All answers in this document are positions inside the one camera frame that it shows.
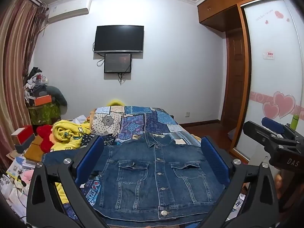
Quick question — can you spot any pile of clothes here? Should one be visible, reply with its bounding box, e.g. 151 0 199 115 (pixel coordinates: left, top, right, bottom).
24 67 50 100

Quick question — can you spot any white air conditioner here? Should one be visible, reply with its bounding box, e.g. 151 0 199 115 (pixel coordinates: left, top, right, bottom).
47 0 92 25

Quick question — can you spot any wooden overhead cabinet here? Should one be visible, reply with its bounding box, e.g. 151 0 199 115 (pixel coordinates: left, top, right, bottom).
197 0 283 32

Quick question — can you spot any blue patchwork bedsheet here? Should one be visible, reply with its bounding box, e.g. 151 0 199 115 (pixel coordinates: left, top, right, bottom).
43 106 247 228

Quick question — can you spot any dark dotted cloth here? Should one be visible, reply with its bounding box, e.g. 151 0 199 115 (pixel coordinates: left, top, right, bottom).
80 133 115 148

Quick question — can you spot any person's right hand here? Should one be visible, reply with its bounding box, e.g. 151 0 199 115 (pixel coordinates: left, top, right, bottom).
274 173 283 199

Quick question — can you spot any brown cardboard box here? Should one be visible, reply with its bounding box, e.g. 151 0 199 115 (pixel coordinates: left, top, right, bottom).
23 135 45 162

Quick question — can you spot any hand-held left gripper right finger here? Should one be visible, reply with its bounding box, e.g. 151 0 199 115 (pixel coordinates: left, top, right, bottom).
201 136 278 228

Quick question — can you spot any pink plush toy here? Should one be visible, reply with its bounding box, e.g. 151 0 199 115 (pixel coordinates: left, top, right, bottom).
22 169 35 180

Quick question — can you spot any green patterned cloth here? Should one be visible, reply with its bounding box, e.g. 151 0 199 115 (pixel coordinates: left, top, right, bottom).
28 103 61 125

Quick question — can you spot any small black wall monitor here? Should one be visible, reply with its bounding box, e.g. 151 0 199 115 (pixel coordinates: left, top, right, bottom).
104 53 132 74

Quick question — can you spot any red and white box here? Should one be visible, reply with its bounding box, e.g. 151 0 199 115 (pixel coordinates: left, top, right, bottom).
11 125 34 146

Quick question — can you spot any blue denim jacket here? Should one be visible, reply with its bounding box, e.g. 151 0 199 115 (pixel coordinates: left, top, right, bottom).
43 131 228 227

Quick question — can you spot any striped brown curtain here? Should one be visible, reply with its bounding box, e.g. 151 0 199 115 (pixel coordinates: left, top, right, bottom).
0 0 49 171

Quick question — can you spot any black wall television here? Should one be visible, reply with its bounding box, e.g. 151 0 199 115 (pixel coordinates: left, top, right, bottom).
93 25 144 53

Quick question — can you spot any yellow cartoon blanket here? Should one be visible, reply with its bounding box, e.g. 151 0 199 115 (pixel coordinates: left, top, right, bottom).
51 119 93 205

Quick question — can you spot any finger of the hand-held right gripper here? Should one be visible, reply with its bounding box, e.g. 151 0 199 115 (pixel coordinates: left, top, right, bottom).
262 117 287 135
243 121 285 149

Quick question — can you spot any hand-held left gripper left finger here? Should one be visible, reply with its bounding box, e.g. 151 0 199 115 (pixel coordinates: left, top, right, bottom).
27 135 107 228

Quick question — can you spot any brown wooden door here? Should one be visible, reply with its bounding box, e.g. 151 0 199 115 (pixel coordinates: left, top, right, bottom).
220 27 248 135

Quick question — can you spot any red plush toy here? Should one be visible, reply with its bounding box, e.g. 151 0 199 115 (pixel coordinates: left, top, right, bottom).
36 125 56 153

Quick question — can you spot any pile of printed papers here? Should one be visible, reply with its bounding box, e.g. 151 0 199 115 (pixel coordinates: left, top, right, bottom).
0 155 37 218

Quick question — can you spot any orange box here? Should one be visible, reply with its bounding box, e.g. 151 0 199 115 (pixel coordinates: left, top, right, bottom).
34 94 52 107

